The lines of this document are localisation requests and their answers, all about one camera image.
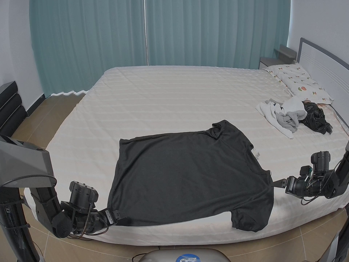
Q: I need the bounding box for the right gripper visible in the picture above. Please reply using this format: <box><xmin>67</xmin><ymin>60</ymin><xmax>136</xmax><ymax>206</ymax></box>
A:
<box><xmin>285</xmin><ymin>176</ymin><xmax>310</xmax><ymax>198</ymax></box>

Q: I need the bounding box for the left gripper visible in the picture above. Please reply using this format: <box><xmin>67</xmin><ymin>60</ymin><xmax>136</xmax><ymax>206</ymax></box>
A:
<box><xmin>89</xmin><ymin>208</ymin><xmax>121</xmax><ymax>230</ymax></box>

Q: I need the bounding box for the black T-shirt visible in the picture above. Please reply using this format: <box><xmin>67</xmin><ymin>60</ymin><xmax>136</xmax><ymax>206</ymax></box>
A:
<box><xmin>107</xmin><ymin>120</ymin><xmax>274</xmax><ymax>233</ymax></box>

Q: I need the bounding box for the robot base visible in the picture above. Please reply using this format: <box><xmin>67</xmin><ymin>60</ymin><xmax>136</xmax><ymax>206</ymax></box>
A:
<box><xmin>139</xmin><ymin>249</ymin><xmax>227</xmax><ymax>262</ymax></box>

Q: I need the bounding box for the pile of clothes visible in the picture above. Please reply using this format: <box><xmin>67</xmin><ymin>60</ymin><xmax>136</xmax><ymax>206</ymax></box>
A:
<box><xmin>256</xmin><ymin>96</ymin><xmax>308</xmax><ymax>139</ymax></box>

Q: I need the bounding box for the bed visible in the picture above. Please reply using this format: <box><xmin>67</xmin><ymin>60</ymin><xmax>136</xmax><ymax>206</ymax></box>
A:
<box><xmin>24</xmin><ymin>37</ymin><xmax>349</xmax><ymax>246</ymax></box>

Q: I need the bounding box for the black shiny garment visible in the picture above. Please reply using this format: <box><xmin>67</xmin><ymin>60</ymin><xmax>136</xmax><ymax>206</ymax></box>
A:
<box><xmin>298</xmin><ymin>101</ymin><xmax>333</xmax><ymax>135</ymax></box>

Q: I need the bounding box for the white printed pillow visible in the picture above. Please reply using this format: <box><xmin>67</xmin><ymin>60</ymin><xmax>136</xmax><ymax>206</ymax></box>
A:
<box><xmin>263</xmin><ymin>63</ymin><xmax>334</xmax><ymax>104</ymax></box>

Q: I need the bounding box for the grey bedside table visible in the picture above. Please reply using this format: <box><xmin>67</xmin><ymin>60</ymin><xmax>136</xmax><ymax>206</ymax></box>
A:
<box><xmin>259</xmin><ymin>44</ymin><xmax>297</xmax><ymax>70</ymax></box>

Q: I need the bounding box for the black chest of drawers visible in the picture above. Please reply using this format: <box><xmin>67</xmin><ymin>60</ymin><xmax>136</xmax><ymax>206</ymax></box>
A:
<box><xmin>0</xmin><ymin>81</ymin><xmax>28</xmax><ymax>136</ymax></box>

